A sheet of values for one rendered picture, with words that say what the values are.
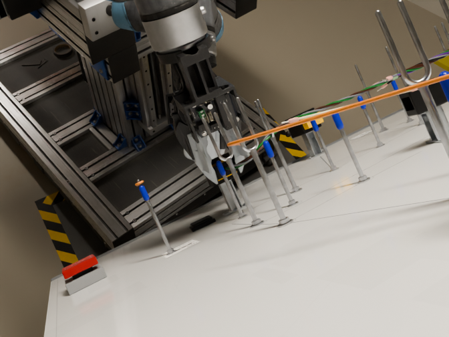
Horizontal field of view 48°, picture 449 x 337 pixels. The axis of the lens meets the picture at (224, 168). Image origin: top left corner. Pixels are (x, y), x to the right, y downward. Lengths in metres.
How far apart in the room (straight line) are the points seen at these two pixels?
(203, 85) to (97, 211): 1.33
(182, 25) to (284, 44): 2.34
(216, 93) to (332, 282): 0.38
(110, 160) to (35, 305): 0.61
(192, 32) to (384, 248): 0.39
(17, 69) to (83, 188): 0.85
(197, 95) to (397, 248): 0.38
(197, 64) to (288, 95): 2.02
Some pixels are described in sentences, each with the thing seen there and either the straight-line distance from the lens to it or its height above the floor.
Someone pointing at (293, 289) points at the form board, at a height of 1.47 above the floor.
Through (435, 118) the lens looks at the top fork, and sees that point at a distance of 0.37.
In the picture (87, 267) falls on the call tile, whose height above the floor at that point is 1.13.
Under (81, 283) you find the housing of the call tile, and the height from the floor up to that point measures 1.12.
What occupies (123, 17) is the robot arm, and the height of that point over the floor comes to 1.18.
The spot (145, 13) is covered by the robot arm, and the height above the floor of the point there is 1.42.
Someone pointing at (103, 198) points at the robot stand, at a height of 0.23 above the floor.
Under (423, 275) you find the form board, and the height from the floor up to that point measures 1.54.
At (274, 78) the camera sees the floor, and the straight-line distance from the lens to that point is 2.72.
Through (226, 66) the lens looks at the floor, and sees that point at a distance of 2.78.
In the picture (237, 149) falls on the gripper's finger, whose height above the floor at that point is 1.22.
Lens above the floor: 1.77
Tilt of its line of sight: 51 degrees down
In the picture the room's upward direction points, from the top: straight up
